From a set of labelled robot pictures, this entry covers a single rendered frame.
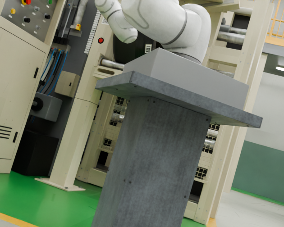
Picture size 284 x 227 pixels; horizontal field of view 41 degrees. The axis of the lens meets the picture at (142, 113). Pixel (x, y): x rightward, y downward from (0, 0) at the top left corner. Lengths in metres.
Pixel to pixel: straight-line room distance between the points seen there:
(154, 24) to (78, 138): 1.48
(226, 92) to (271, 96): 10.46
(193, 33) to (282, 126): 10.39
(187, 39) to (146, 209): 0.63
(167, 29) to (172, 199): 0.61
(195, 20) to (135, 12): 0.25
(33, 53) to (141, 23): 1.33
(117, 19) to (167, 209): 1.02
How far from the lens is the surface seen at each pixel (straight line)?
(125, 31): 1.98
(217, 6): 3.08
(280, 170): 11.70
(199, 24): 1.49
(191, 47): 1.47
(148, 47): 2.48
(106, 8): 2.03
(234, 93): 1.39
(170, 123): 1.36
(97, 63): 2.61
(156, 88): 1.20
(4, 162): 2.65
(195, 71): 1.32
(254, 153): 11.60
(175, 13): 1.41
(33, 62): 2.61
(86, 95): 2.71
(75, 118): 2.72
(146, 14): 1.35
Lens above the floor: 0.44
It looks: 4 degrees up
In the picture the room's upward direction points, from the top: 17 degrees clockwise
